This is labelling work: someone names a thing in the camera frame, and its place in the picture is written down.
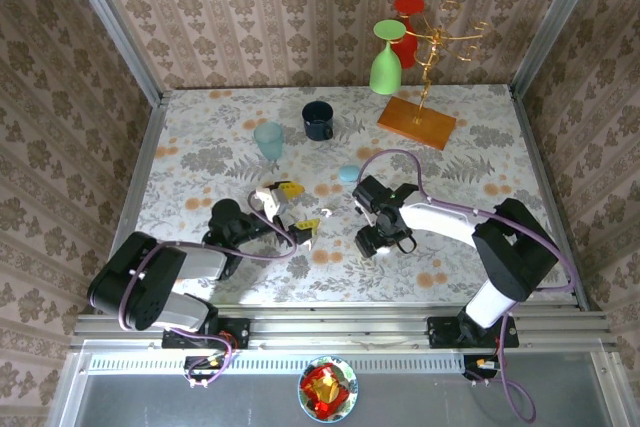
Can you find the aluminium frame post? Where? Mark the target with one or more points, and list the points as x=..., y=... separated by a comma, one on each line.
x=119, y=32
x=555, y=22

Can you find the light blue round case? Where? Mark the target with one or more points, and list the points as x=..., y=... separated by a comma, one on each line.
x=348, y=173

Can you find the dark blue mug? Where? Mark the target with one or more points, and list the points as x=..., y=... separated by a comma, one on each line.
x=317, y=122

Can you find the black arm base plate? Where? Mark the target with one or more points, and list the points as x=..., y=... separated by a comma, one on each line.
x=235, y=332
x=440, y=334

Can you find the grey metal shelf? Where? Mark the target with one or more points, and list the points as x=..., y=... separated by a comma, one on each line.
x=150, y=402

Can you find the teal translucent cup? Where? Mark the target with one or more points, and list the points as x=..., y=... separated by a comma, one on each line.
x=269, y=142

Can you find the red gold foil candy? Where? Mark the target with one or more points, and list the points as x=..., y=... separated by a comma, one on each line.
x=325, y=392

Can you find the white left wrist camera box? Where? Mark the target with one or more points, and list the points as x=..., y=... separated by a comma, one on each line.
x=265, y=199

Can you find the perforated metal strip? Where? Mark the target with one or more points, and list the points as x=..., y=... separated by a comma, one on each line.
x=275, y=364

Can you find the patterned ceramic bowl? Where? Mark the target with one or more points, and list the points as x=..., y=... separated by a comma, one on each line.
x=352, y=389

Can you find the aluminium side rail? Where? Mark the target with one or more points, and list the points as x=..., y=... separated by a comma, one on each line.
x=544, y=172
x=141, y=162

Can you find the aluminium front rail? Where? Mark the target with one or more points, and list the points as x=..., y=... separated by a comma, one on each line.
x=325, y=327

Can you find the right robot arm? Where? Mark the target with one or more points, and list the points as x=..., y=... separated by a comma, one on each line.
x=440, y=219

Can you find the green wine glass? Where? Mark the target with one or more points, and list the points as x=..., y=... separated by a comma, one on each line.
x=385, y=72

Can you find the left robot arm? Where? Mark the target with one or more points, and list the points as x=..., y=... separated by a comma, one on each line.
x=145, y=287

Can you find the black yellow power connector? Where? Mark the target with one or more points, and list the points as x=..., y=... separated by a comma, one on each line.
x=480, y=367
x=200, y=369

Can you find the red wine glass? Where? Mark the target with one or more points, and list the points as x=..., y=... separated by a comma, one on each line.
x=409, y=4

